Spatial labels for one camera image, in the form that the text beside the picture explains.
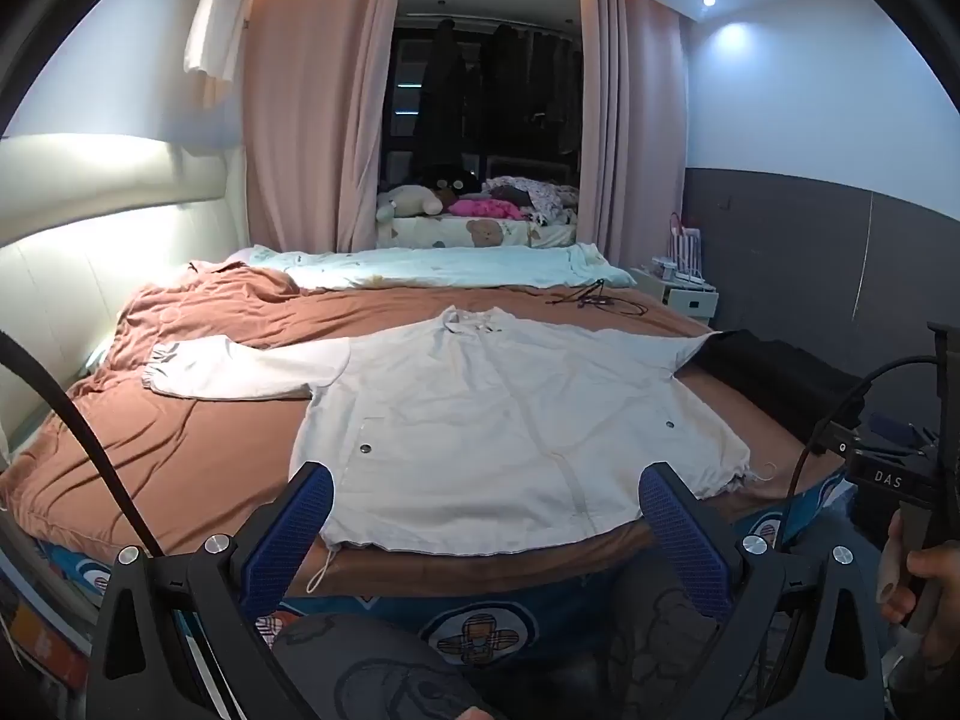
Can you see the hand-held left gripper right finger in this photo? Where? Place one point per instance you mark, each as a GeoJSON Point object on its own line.
{"type": "Point", "coordinates": [679, 532]}

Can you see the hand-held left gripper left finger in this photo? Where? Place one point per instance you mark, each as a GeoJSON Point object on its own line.
{"type": "Point", "coordinates": [289, 532]}

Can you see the beige jacket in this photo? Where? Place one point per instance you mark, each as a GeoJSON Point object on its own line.
{"type": "Point", "coordinates": [487, 427]}

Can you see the hanging dark clothes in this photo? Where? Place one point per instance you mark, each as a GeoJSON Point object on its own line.
{"type": "Point", "coordinates": [510, 82]}

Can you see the person's right hand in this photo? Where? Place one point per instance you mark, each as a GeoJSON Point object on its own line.
{"type": "Point", "coordinates": [937, 600]}

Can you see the brown blanket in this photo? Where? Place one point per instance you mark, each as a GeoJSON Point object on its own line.
{"type": "Point", "coordinates": [202, 435]}

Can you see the black cloth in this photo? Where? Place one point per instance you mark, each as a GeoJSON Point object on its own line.
{"type": "Point", "coordinates": [780, 382]}

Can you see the person's printed dark pants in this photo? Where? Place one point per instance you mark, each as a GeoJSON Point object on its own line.
{"type": "Point", "coordinates": [390, 667]}

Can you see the blue cartoon bed sheet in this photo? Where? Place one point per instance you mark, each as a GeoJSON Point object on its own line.
{"type": "Point", "coordinates": [480, 615]}

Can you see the white nightstand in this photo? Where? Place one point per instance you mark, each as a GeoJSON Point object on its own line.
{"type": "Point", "coordinates": [686, 298]}

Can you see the striped gift bag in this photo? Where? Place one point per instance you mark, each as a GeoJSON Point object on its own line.
{"type": "Point", "coordinates": [686, 247]}

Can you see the pale green quilt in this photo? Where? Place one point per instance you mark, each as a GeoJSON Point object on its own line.
{"type": "Point", "coordinates": [465, 266]}

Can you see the cream padded headboard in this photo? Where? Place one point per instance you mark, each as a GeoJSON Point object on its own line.
{"type": "Point", "coordinates": [82, 255]}

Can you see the cream plush toy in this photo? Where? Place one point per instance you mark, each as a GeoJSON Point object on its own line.
{"type": "Point", "coordinates": [409, 201]}

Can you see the bear print cushion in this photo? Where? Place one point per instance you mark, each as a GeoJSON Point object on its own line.
{"type": "Point", "coordinates": [472, 231]}

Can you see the floral cloth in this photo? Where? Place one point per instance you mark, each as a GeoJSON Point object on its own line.
{"type": "Point", "coordinates": [540, 195]}

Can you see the pink cloth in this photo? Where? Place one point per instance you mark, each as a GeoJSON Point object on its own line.
{"type": "Point", "coordinates": [487, 208]}

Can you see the dark plush bear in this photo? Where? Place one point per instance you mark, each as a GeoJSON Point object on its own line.
{"type": "Point", "coordinates": [450, 181]}

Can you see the hanging white garment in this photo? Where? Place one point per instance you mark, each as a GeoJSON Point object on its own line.
{"type": "Point", "coordinates": [217, 15]}

